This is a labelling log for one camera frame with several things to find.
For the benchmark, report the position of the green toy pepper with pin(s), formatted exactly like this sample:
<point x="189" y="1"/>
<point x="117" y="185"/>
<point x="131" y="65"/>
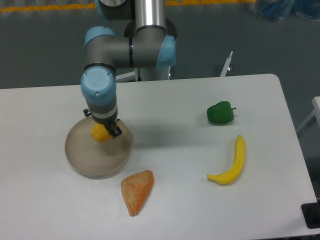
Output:
<point x="221" y="113"/>

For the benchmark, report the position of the yellow toy pepper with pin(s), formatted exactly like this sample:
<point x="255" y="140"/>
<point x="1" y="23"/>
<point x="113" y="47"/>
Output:
<point x="100" y="133"/>

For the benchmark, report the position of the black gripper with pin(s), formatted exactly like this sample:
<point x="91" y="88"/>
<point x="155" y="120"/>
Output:
<point x="112" y="125"/>

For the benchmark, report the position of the beige round plate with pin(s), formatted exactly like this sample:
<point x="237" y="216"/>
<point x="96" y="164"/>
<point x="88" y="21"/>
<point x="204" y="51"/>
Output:
<point x="97" y="160"/>

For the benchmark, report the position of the blue plastic bag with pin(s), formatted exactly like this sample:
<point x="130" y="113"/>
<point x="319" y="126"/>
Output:
<point x="278" y="10"/>

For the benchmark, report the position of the orange toy bread slice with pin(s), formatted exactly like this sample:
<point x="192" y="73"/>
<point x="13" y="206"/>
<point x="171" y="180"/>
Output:
<point x="135" y="190"/>

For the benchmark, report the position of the black device at table edge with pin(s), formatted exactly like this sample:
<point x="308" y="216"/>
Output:
<point x="311" y="214"/>

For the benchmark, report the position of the yellow toy banana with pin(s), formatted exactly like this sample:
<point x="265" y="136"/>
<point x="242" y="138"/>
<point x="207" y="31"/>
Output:
<point x="231" y="175"/>

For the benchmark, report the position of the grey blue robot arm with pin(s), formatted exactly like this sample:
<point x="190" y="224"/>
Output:
<point x="150" y="46"/>

